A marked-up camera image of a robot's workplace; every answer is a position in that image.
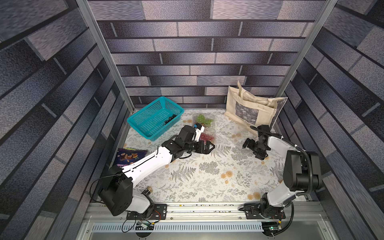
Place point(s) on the clear clamshell container front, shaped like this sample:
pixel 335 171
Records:
pixel 211 116

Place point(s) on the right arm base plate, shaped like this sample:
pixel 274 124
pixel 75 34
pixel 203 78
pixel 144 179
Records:
pixel 257 211

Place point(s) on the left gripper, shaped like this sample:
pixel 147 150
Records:
pixel 206 150

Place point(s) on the teal plastic basket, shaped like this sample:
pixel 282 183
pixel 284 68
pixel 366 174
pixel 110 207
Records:
pixel 149 122

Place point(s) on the beige canvas tote bag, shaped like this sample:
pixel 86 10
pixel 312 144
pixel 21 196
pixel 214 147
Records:
pixel 249 110

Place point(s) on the floral tablecloth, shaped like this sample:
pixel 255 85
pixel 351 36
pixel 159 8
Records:
pixel 229 173

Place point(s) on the black grape bunch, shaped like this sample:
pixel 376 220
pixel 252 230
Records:
pixel 170 119

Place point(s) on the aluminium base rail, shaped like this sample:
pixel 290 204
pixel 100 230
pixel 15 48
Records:
pixel 210 221

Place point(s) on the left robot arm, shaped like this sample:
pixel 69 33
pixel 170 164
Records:
pixel 117 187

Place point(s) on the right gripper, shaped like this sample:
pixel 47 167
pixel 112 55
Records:
pixel 253 147

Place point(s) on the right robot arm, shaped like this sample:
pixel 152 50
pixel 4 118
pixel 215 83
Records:
pixel 301 174

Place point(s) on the green grape bunch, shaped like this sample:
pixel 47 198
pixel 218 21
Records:
pixel 203 120

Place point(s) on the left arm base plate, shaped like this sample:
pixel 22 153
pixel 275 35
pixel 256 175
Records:
pixel 156 212

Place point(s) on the purple snack bag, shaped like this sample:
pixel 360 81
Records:
pixel 128 156

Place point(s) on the clear clamshell container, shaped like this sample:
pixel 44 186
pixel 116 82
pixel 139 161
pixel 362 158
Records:
pixel 211 132
pixel 211 116

